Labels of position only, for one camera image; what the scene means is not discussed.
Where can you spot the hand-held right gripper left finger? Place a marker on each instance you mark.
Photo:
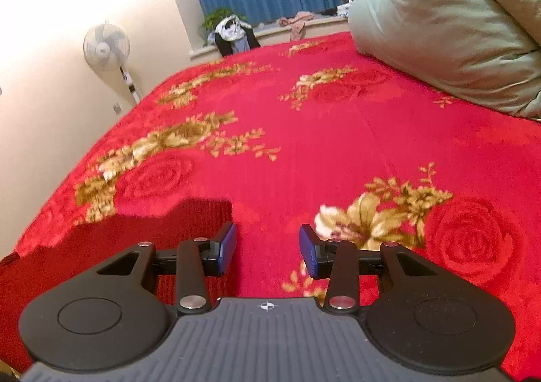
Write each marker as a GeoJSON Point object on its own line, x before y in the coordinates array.
{"type": "Point", "coordinates": [228, 246]}

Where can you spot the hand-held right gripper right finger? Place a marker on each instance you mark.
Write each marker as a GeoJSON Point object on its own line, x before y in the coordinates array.
{"type": "Point", "coordinates": [306, 249]}

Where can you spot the white and black clothes pile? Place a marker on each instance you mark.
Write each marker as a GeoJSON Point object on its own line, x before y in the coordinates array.
{"type": "Point", "coordinates": [231, 29]}

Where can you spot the red floral blanket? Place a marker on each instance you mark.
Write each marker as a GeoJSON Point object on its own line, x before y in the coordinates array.
{"type": "Point", "coordinates": [296, 132]}

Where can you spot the window sill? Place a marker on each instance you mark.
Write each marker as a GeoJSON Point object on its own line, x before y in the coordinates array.
{"type": "Point", "coordinates": [270, 33]}

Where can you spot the pink cloth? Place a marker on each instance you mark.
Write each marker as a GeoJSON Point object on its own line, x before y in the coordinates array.
{"type": "Point", "coordinates": [298, 23]}

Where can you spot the green potted plant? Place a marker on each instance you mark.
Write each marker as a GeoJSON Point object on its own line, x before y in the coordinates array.
{"type": "Point", "coordinates": [213, 18]}

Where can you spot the white standing fan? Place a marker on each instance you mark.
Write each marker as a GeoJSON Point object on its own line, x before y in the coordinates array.
{"type": "Point", "coordinates": [105, 46]}

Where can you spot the white crumpled cloth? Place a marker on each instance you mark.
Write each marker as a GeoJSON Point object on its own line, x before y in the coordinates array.
{"type": "Point", "coordinates": [343, 11]}

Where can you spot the pale green duvet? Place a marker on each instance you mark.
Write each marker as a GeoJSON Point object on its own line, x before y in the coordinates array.
{"type": "Point", "coordinates": [443, 18]}

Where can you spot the white wall socket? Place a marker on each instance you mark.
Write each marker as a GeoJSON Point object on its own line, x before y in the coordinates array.
{"type": "Point", "coordinates": [117, 108]}

